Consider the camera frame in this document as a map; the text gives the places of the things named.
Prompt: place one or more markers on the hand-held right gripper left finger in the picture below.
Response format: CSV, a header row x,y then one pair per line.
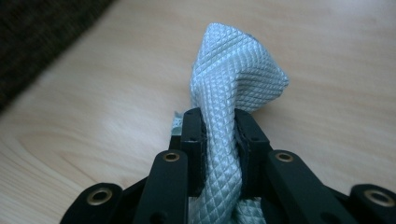
x,y
193,146

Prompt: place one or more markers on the brown woven basket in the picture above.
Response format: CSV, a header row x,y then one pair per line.
x,y
34,37

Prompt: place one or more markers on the light blue cloth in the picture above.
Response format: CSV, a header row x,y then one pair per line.
x,y
236,77

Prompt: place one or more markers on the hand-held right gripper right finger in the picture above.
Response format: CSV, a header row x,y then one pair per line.
x,y
252,146

